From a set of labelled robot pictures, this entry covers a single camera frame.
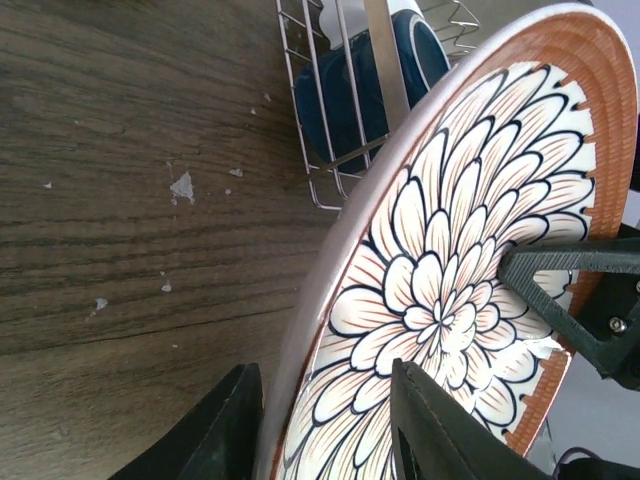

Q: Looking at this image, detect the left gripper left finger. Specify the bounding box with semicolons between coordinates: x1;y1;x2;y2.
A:
112;363;263;480

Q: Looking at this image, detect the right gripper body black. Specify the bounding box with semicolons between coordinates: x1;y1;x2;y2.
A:
570;273;639;391

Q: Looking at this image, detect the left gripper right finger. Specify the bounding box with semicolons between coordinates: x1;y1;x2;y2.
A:
390;359;549;480

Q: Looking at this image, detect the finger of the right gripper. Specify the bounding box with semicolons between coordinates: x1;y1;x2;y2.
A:
497;236;640;379

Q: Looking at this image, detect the patterned round plate orange rim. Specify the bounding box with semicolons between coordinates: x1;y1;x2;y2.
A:
253;2;638;479

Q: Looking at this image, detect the dark blue mug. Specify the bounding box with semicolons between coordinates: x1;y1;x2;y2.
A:
295;10;450;163

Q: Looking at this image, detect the metal wire dish rack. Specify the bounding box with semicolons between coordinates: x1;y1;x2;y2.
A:
276;1;482;211

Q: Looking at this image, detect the white scalloped bowl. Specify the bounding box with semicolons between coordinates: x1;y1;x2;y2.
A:
319;0;423;50

